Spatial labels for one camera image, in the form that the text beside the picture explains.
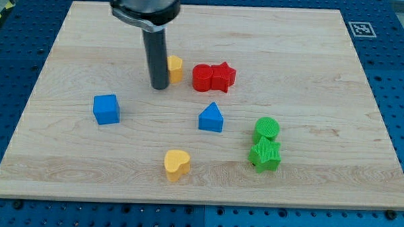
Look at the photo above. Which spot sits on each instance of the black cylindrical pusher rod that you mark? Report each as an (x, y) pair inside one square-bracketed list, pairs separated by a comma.
[(157, 60)]

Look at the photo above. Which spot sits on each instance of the yellow hexagon block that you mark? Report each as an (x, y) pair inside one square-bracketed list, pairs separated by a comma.
[(175, 64)]

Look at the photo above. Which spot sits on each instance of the red cylinder block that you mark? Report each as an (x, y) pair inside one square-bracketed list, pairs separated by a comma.
[(202, 75)]

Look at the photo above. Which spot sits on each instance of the red star block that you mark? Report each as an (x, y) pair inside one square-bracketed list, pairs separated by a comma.
[(223, 77)]

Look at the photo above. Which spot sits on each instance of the blue cube block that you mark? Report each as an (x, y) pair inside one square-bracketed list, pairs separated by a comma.
[(106, 109)]

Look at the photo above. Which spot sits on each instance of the blue triangle block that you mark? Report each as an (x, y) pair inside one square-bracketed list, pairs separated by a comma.
[(211, 119)]

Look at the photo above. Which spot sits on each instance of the yellow heart block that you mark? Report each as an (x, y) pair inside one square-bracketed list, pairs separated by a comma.
[(176, 164)]

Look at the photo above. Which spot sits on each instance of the wooden board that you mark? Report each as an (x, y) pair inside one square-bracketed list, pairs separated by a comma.
[(298, 66)]

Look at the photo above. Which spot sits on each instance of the green cylinder block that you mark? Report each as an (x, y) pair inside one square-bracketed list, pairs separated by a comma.
[(265, 127)]

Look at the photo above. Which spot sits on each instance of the green star block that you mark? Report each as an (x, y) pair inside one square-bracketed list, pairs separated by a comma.
[(265, 155)]

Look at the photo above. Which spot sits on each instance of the white fiducial marker tag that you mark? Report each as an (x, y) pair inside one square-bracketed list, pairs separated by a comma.
[(362, 29)]

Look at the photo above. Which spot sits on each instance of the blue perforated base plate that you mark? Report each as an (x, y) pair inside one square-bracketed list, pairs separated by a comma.
[(27, 34)]

